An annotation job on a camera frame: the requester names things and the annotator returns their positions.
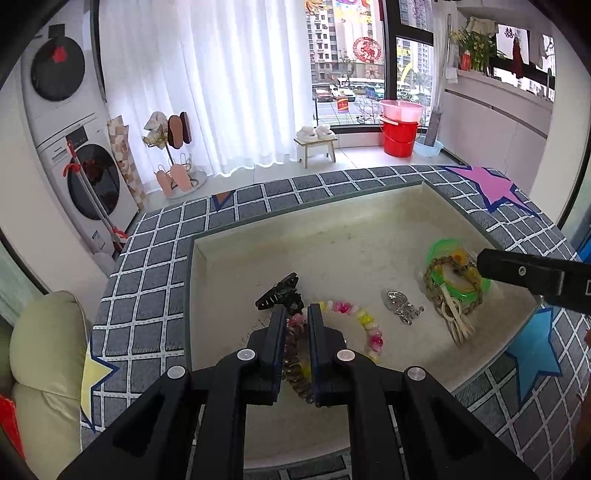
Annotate mop with red ribbon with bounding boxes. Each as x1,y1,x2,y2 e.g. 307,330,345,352
65,141,130,254

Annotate pink plastic basin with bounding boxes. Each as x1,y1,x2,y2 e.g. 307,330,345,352
379,99,426,121

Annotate beige shallow tray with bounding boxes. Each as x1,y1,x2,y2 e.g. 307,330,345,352
185,180,548,472

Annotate light blue basin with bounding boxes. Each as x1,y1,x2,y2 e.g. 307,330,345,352
414,136,445,158

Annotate checkered gift bag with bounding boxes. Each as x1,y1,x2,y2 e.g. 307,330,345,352
107,114,147,213

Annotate red cloth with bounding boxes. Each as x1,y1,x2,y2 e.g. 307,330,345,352
0,392,24,462

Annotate brown beaded bracelet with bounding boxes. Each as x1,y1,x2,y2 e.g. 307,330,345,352
283,311,317,404

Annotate red plastic bucket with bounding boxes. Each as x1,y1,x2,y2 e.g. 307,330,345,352
379,117,421,158

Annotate yellow cord necklace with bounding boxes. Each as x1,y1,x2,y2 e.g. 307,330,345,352
438,248,476,348

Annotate grey ribbed board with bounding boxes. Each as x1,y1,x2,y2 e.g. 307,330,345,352
425,108,443,145

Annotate white washing machine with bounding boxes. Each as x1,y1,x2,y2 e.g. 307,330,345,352
37,115,139,259

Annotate red round window decal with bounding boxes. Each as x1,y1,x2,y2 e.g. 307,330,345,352
353,37,382,63

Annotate green potted plant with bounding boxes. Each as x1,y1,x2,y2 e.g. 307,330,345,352
450,18,497,72

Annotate cream leather sofa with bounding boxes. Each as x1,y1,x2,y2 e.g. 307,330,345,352
0,291,93,480

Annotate pink yellow bead bracelet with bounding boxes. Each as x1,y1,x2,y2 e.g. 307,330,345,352
318,299,385,361

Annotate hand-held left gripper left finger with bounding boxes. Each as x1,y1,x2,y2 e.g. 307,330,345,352
58,305,288,480

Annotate small wooden stool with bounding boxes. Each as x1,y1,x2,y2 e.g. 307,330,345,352
294,135,338,164

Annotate silver metal ornament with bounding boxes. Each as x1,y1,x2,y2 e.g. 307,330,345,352
385,290,426,326

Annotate red hanging garment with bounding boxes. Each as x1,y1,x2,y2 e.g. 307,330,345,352
510,30,527,79

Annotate colourful window sticker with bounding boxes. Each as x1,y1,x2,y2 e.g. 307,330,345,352
305,0,375,24

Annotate white hanging cloth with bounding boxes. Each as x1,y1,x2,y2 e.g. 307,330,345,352
466,16,499,35

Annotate black hair claw clip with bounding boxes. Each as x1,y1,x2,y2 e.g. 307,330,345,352
255,272,305,315

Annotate wire shoe rack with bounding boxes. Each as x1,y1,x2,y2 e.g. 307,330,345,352
142,111,208,200

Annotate white plush slippers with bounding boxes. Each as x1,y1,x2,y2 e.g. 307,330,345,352
143,112,168,148

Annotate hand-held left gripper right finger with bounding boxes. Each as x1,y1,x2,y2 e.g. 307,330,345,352
307,303,539,480

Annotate white dryer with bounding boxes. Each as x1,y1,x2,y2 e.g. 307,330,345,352
21,21,109,148

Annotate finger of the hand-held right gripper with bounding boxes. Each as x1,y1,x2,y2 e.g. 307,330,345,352
476,248,573,296

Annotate white low cabinet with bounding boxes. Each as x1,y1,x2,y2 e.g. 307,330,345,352
436,69,555,195

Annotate green plastic bangle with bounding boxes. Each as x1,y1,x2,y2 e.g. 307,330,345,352
427,237,492,301

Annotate white sheer curtain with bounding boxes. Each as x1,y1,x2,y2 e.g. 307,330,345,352
99,0,315,178

